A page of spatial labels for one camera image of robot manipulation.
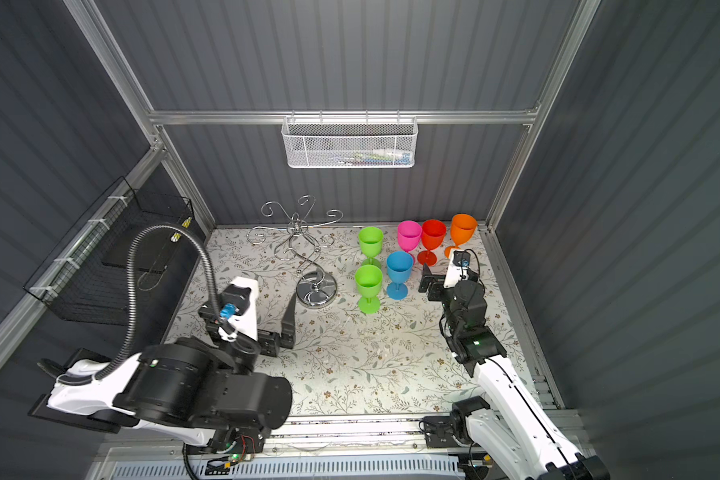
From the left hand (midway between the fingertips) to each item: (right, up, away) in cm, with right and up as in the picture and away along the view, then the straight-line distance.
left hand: (272, 295), depth 50 cm
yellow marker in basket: (-36, +16, +35) cm, 52 cm away
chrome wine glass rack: (-1, -4, +49) cm, 49 cm away
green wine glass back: (+17, -1, +41) cm, 45 cm away
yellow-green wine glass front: (+18, +11, +44) cm, 49 cm away
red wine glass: (+38, +14, +48) cm, 62 cm away
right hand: (+37, +4, +25) cm, 45 cm away
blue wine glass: (+26, +2, +44) cm, 51 cm away
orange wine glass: (+48, +16, +49) cm, 70 cm away
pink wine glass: (+31, +14, +51) cm, 61 cm away
